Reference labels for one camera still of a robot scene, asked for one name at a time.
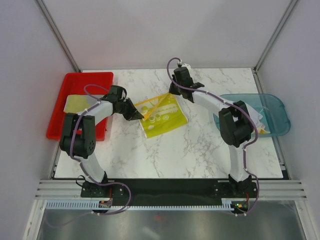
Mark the aluminium front rail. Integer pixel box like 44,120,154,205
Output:
35,180,307,200

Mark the aluminium frame post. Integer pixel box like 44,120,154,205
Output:
252,0,300,73
34,0,81,73

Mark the red plastic bin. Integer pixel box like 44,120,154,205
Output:
46,71,114,141

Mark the white cable duct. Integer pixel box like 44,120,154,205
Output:
46,198,231,210

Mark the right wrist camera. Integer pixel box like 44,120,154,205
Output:
177,62,192,71

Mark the blue transparent plastic tub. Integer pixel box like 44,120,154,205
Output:
212,93,291,144

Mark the grey frog towel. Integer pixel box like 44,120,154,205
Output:
63,94,103,114

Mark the left aluminium frame post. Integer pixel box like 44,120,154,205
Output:
34,0,81,73

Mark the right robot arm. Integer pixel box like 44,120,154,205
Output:
169,66,259,197

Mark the yellow patterned towel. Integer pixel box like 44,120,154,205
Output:
134,93,188,139

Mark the right aluminium frame post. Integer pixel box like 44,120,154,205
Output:
252,0,300,73

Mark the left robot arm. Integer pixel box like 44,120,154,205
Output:
59,85,144,197

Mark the cream towel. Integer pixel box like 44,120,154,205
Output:
257,124,271,135

